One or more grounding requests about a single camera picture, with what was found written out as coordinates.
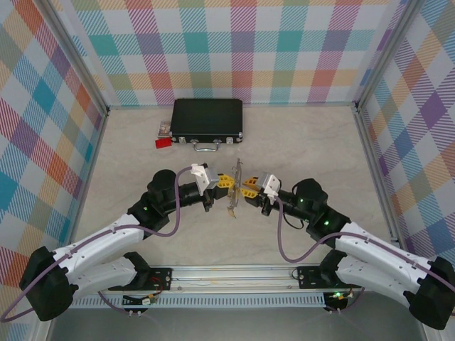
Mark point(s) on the red plastic tag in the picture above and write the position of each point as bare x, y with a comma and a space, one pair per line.
163, 143

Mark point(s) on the yellow-headed silver key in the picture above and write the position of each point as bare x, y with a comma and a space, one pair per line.
231, 212

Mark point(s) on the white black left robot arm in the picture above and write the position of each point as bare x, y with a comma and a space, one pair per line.
99, 238

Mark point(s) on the small printed card box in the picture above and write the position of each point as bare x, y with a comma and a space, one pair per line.
164, 128

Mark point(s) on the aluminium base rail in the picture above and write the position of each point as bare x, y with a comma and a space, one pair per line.
231, 278

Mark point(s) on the aluminium frame floor bar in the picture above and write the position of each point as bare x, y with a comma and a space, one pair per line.
377, 174
96, 149

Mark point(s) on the perforated silver metal plate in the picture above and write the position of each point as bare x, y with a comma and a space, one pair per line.
235, 199

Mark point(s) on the aluminium frame post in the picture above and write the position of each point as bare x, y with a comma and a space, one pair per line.
76, 57
387, 53

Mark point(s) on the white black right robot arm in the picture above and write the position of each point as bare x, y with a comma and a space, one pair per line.
373, 248

